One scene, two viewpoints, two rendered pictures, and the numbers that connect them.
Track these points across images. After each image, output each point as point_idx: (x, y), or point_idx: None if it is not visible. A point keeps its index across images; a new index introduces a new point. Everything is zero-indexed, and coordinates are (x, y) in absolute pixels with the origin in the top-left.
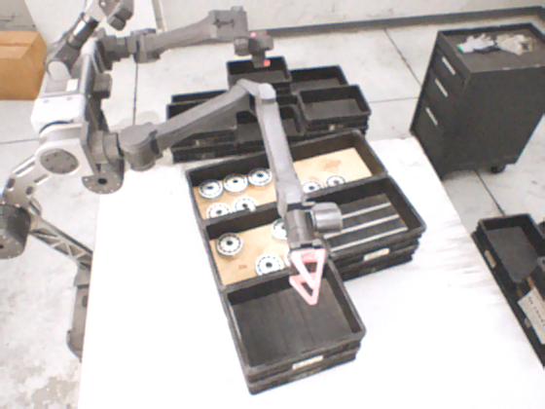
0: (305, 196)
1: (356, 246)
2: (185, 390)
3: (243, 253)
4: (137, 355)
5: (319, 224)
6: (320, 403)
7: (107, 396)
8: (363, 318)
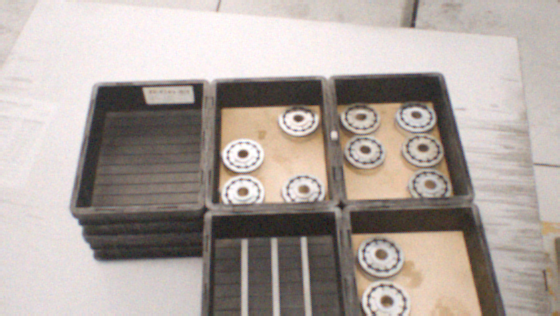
0: (341, 214)
1: (208, 253)
2: None
3: (283, 140)
4: (211, 53)
5: None
6: (67, 204)
7: (178, 29)
8: (146, 296)
